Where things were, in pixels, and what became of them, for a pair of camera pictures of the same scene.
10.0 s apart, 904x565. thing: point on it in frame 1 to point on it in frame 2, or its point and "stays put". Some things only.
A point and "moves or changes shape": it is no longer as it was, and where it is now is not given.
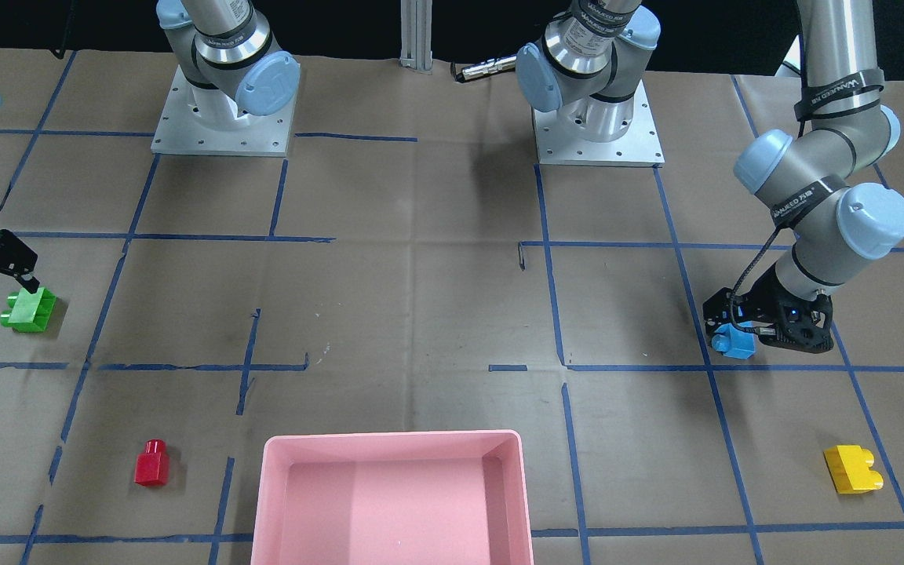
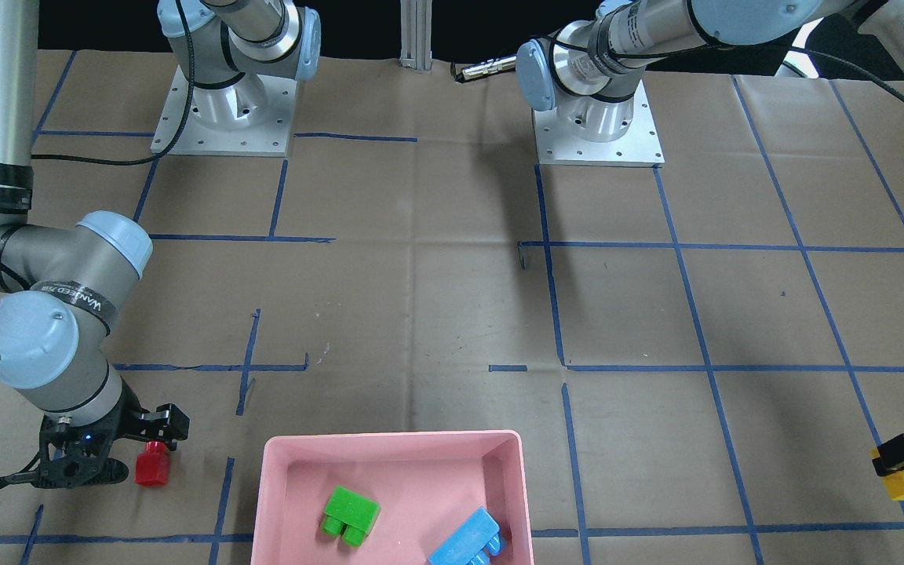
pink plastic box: x=417 y=497 stays put
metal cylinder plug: x=496 y=65 stays put
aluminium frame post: x=417 y=35 stays put
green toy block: x=28 y=312 moves or changes shape
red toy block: x=151 y=467 stays put
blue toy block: x=733 y=341 to x=471 y=544
